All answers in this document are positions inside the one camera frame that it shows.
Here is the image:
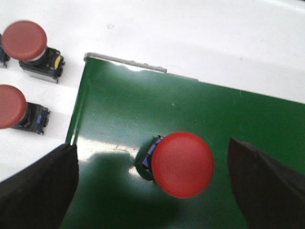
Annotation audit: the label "red mushroom push button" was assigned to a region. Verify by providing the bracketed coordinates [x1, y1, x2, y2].
[0, 84, 50, 135]
[1, 21, 65, 83]
[136, 131, 214, 198]

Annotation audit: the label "green conveyor belt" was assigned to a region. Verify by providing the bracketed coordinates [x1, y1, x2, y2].
[61, 56, 305, 229]

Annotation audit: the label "aluminium conveyor frame rail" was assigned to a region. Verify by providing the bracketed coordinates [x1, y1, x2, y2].
[81, 52, 199, 85]

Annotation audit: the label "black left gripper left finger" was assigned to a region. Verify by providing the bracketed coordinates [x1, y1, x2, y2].
[0, 144, 79, 229]

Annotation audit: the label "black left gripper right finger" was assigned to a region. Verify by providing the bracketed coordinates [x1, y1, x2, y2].
[228, 138, 305, 229]

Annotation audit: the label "push button base edge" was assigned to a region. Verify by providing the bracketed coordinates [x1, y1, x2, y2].
[0, 35, 10, 68]

